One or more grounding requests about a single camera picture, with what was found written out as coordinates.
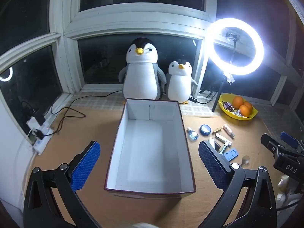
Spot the blue round compact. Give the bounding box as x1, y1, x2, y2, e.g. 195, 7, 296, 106
199, 124, 212, 136

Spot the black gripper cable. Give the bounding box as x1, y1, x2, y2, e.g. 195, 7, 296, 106
277, 198, 304, 212

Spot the yellow fruit bowl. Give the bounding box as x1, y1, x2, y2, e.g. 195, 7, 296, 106
218, 93, 258, 121

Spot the blue plastic bracket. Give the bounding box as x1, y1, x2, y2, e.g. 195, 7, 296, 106
224, 148, 238, 161

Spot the white cardboard box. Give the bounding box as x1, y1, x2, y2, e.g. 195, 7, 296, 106
104, 98, 197, 199

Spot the large penguin plush toy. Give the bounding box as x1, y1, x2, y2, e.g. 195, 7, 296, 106
118, 37, 167, 100

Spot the black plug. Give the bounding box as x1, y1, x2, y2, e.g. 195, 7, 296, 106
33, 128, 47, 140

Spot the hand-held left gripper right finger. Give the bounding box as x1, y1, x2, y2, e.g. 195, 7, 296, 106
198, 140, 277, 228

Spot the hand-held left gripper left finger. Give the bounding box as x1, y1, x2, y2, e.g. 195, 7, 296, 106
23, 141, 101, 228

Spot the blue perfume bottle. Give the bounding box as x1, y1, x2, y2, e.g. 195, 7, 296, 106
187, 127, 199, 141

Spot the cream lumpy object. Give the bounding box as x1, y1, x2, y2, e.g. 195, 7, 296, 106
277, 174, 304, 209

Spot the pink cosmetic tube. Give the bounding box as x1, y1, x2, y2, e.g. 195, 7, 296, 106
223, 123, 235, 138

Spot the white power strip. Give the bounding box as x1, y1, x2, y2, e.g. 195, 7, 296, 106
33, 121, 54, 154

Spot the black lamp cable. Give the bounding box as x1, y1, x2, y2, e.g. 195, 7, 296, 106
199, 89, 220, 105

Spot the white ring light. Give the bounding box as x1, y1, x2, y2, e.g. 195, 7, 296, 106
205, 18, 264, 75

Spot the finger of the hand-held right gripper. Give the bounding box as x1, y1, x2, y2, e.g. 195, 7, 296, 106
280, 131, 304, 154
261, 134, 287, 158

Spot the green glue stick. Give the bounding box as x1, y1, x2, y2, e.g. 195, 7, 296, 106
219, 140, 233, 154

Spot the white window frame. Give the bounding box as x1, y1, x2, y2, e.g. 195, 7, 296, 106
0, 0, 304, 107

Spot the black power cable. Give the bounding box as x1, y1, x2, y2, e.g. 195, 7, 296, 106
51, 91, 125, 130

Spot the small penguin plush toy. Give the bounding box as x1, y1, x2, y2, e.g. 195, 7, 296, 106
165, 60, 199, 104

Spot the black ring light stand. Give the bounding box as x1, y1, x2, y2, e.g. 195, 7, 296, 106
211, 75, 226, 113

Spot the white power brick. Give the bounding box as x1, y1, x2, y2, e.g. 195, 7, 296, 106
27, 117, 40, 129

